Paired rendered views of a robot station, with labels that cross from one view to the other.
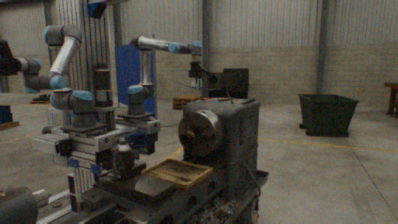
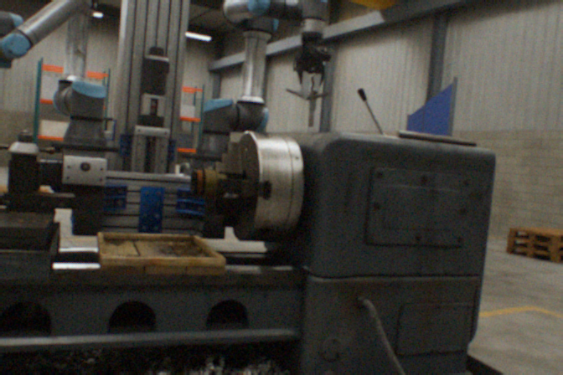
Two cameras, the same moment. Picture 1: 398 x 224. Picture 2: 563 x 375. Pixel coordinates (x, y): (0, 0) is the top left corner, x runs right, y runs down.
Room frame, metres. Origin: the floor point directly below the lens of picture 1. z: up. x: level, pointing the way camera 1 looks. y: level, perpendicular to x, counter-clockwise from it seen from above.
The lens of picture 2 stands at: (0.65, -0.93, 1.15)
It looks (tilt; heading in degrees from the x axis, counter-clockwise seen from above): 3 degrees down; 37
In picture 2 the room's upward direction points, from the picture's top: 5 degrees clockwise
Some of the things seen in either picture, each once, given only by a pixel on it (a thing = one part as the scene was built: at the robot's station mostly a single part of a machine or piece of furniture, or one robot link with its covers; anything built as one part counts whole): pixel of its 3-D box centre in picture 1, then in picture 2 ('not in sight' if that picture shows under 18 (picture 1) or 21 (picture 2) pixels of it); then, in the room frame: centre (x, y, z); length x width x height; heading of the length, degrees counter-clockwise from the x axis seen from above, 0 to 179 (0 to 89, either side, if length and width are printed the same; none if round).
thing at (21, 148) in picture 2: (123, 147); (24, 148); (1.28, 0.39, 1.13); 0.08 x 0.08 x 0.03
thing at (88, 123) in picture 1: (85, 118); (85, 130); (1.68, 0.75, 1.21); 0.15 x 0.15 x 0.10
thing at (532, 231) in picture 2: (188, 102); (549, 244); (10.00, 0.38, 0.22); 1.25 x 0.86 x 0.44; 162
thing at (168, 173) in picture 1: (176, 173); (156, 251); (1.53, 0.14, 0.89); 0.36 x 0.30 x 0.04; 58
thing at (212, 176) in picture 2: (188, 138); (209, 183); (1.64, 0.07, 1.08); 0.09 x 0.09 x 0.09; 58
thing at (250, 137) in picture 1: (222, 124); (374, 201); (2.12, -0.21, 1.06); 0.59 x 0.48 x 0.39; 148
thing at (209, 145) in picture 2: (136, 107); (215, 143); (2.11, 0.51, 1.21); 0.15 x 0.15 x 0.10
